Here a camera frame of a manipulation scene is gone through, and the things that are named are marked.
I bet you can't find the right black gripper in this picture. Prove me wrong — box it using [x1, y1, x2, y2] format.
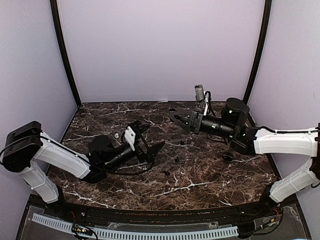
[169, 108, 237, 140]

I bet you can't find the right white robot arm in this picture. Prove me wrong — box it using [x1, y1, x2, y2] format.
[169, 97, 320, 217]

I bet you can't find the black closed charging case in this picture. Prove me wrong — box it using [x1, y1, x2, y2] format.
[222, 151, 234, 162]

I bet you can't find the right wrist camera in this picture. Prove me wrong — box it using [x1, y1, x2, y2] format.
[194, 84, 211, 116]

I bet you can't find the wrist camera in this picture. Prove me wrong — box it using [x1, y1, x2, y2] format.
[194, 84, 211, 116]
[123, 120, 150, 152]

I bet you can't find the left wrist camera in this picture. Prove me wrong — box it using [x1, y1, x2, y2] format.
[123, 120, 150, 152]

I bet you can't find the black front rail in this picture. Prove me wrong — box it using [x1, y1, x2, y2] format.
[65, 202, 259, 224]

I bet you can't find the white slotted cable duct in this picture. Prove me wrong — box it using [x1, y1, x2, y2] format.
[31, 213, 239, 240]

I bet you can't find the right black frame post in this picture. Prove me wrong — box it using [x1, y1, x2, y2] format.
[242, 0, 273, 105]

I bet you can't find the black frame post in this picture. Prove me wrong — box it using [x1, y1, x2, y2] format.
[242, 0, 273, 105]
[49, 0, 82, 108]

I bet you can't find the left black frame post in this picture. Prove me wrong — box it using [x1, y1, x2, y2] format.
[49, 0, 82, 108]

